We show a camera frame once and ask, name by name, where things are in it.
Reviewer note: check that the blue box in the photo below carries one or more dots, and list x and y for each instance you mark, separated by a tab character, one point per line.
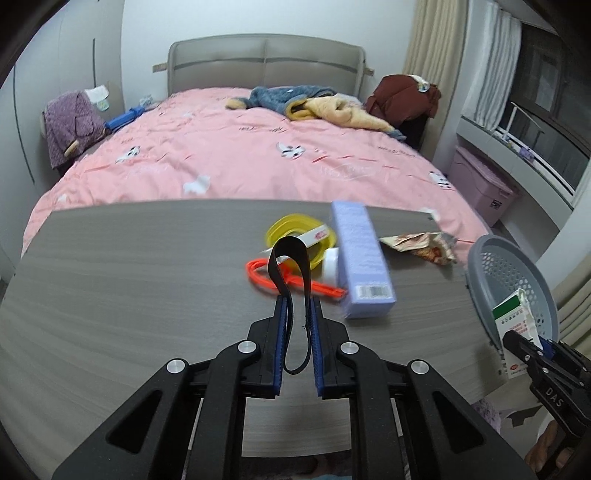
122	119

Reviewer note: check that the small pale bedside item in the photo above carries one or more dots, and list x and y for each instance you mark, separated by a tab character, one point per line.
147	99

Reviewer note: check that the dark red jacket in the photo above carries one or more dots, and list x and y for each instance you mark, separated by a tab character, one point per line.
401	94

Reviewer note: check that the purple quilted cloth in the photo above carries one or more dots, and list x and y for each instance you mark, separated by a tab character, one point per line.
69	120

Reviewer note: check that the small white cloth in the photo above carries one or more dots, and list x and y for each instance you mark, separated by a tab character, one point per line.
98	94

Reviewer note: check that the lavender patterned cloth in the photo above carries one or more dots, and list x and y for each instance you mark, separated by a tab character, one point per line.
485	413

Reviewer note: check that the pink storage box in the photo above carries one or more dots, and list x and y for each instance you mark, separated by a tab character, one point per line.
480	184

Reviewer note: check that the green and white carton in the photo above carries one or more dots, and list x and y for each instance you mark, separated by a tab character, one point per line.
512	323

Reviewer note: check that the white tube with red print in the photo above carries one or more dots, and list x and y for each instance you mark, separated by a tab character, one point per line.
317	235

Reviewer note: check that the white sheer curtain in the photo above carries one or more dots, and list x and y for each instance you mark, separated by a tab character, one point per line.
491	64

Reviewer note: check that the snack wrapper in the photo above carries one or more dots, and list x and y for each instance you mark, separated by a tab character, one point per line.
425	247

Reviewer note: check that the orange plastic zip tie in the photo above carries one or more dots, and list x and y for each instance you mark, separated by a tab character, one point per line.
252	273

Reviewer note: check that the blue and yellow fleece robe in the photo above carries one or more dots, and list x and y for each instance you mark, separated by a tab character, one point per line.
277	99

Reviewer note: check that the beige curtain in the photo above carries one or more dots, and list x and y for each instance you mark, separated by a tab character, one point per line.
429	55

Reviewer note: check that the white wardrobe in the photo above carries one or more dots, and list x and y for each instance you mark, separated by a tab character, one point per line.
51	55

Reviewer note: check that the person's right hand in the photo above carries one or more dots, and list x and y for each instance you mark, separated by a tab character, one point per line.
542	447

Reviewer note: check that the yellow collapsible bowl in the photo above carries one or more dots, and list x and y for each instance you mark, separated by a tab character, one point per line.
286	225

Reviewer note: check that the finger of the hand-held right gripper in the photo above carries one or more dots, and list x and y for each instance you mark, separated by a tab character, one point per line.
521	347
556	350

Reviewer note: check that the grey padded headboard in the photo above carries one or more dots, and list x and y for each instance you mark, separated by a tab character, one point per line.
263	64

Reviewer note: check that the lavender cardboard box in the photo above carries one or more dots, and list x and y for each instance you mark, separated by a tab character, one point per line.
360	249

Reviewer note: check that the grey perforated plastic basket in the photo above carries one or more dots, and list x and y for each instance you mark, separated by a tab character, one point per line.
485	258

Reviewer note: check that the white window sill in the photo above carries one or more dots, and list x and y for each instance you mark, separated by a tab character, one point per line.
517	161

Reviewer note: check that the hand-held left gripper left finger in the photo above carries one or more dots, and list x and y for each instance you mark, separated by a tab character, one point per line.
277	346

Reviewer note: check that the black chair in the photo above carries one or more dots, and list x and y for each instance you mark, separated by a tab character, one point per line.
413	131

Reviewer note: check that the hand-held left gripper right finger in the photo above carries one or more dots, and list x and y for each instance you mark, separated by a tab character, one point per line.
316	346

